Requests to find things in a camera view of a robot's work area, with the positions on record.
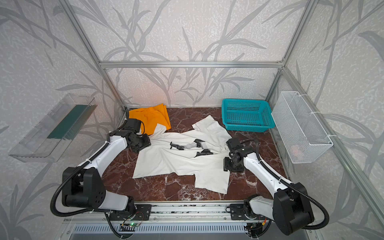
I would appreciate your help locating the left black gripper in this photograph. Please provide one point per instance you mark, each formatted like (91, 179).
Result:
(142, 142)

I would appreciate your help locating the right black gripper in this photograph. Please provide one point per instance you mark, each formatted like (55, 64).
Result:
(229, 144)

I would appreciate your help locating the orange drawstring shorts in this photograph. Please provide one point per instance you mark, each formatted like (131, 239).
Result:
(150, 117)

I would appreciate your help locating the white garment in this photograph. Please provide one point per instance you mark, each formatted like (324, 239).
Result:
(199, 152)

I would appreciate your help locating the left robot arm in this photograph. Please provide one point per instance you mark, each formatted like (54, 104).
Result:
(83, 187)

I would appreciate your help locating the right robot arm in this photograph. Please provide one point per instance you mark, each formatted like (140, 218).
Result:
(288, 208)

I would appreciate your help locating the teal plastic basket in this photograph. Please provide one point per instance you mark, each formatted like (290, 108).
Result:
(247, 115)

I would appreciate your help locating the small circuit board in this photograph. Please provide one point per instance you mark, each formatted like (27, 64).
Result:
(130, 225)

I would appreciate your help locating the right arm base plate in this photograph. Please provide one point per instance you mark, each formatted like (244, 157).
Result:
(242, 212)

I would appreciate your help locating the aluminium mounting rail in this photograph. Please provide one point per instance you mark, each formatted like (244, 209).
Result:
(202, 212)

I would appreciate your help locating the pink object in wire basket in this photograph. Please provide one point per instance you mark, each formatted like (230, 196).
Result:
(297, 152)

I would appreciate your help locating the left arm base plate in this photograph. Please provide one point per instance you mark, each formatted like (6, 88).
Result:
(141, 213)

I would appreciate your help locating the white wire mesh basket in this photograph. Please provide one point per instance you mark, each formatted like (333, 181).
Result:
(298, 124)

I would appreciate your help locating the clear acrylic wall shelf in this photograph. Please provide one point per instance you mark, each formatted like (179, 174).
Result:
(49, 139)

